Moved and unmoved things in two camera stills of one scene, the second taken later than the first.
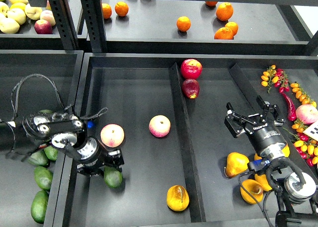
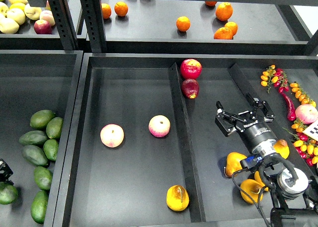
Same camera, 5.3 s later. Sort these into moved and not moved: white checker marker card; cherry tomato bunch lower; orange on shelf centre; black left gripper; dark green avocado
Moved: dark green avocado; black left gripper
Not moved: cherry tomato bunch lower; orange on shelf centre; white checker marker card
